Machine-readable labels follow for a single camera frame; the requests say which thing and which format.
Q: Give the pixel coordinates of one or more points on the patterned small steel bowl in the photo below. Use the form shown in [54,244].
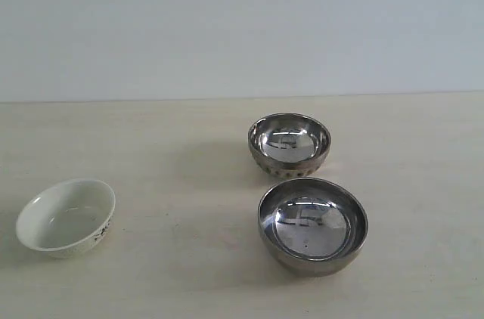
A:
[289,145]

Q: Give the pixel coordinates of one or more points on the plain large steel bowl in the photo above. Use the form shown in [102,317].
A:
[311,226]

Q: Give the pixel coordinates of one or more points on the white ceramic bowl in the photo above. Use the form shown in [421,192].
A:
[67,219]

